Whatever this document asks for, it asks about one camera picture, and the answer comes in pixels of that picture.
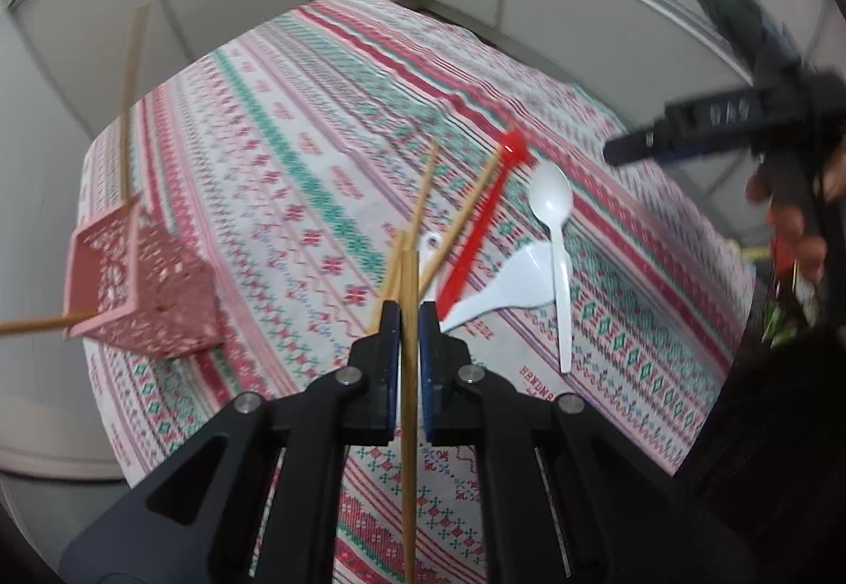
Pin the small white plastic spoon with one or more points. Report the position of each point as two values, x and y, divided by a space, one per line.
552 201

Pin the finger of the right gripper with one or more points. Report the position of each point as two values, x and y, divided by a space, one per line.
703 125

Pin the striped patterned tablecloth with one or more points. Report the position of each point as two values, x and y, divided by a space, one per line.
291 156

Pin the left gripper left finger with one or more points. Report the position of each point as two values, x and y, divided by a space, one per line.
253 496

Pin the person's right hand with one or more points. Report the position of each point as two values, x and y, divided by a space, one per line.
786 218

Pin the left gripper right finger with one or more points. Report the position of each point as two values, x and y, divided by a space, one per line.
565 496

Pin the pink perforated utensil holder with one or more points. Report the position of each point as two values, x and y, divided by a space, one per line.
137 288

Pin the red plastic spoon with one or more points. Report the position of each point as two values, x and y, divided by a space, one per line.
515 151

